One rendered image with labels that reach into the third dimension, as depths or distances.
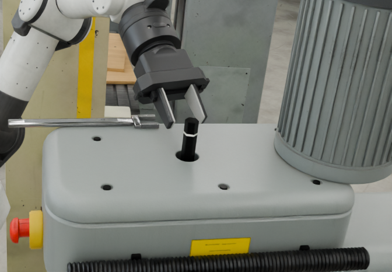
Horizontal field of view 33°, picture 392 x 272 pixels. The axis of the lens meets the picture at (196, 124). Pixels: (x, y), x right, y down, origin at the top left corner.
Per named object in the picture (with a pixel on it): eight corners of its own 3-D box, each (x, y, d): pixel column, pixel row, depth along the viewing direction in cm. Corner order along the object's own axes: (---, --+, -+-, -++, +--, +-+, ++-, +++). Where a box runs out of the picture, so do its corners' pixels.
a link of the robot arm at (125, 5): (104, 49, 109) (83, -3, 114) (157, 52, 116) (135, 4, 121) (136, 2, 102) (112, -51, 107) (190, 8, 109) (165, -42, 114)
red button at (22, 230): (9, 248, 102) (9, 227, 100) (9, 233, 106) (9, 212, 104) (31, 248, 103) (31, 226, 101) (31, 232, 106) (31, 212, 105)
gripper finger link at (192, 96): (205, 115, 103) (190, 83, 105) (198, 126, 105) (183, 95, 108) (213, 114, 103) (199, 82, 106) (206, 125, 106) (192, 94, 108)
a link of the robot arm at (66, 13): (130, -6, 126) (80, -4, 140) (87, -31, 119) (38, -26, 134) (111, 46, 124) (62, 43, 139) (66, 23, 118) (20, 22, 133)
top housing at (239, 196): (44, 300, 94) (46, 206, 87) (40, 199, 117) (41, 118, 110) (345, 281, 106) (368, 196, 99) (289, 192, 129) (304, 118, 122)
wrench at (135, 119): (8, 131, 105) (7, 126, 104) (7, 119, 108) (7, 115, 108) (158, 128, 111) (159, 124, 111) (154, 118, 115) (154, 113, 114)
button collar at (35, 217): (29, 257, 102) (29, 225, 100) (29, 234, 108) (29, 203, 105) (42, 256, 103) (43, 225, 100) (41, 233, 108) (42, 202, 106)
